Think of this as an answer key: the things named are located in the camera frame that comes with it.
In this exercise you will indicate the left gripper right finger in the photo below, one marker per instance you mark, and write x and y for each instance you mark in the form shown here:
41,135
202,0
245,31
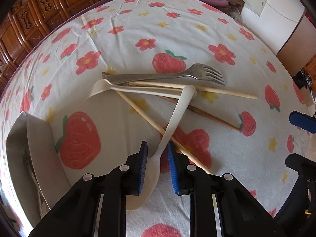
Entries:
178,170

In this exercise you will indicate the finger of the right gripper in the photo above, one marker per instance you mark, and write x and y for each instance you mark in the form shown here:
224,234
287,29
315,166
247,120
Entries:
303,121

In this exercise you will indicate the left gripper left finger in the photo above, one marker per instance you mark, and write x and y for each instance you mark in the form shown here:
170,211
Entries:
139,161

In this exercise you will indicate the white plastic spoon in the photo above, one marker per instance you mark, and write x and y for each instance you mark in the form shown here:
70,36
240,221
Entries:
152,173

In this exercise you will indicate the steel fork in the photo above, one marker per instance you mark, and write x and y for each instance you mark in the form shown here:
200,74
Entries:
197,71

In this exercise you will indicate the dark wooden chopstick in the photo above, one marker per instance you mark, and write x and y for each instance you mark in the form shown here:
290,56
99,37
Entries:
197,111

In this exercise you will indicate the floral strawberry tablecloth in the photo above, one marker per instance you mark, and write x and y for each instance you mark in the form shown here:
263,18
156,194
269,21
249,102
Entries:
144,72

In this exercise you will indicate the grey metal tray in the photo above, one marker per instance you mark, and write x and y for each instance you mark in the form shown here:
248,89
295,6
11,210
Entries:
33,136

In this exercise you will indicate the carved wooden bench back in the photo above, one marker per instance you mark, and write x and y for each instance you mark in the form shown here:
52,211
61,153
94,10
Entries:
42,31

